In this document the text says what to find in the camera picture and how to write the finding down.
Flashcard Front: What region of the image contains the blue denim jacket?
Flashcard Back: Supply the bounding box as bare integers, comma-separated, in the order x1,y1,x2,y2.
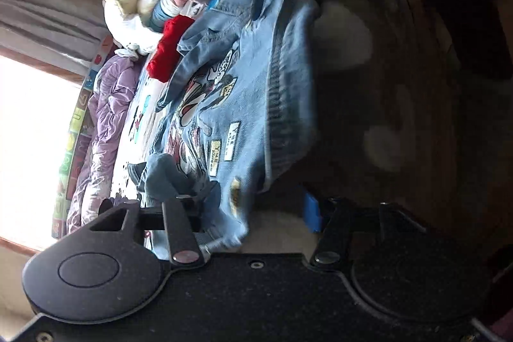
141,0,318,253

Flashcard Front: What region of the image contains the Mickey Mouse bed blanket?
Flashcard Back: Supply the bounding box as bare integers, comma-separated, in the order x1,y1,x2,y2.
112,0,452,249

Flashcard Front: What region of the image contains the red knit sweater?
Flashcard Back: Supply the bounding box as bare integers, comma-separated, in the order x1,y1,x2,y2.
146,15,195,83

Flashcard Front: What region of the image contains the colourful alphabet headboard mat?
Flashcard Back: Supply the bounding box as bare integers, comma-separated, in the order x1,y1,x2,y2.
51,35,114,239

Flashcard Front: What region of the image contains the purple crumpled duvet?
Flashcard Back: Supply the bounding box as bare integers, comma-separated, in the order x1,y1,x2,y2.
66,55,140,233

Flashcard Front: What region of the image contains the grey window curtain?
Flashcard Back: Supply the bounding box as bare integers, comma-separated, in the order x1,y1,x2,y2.
1,0,109,74

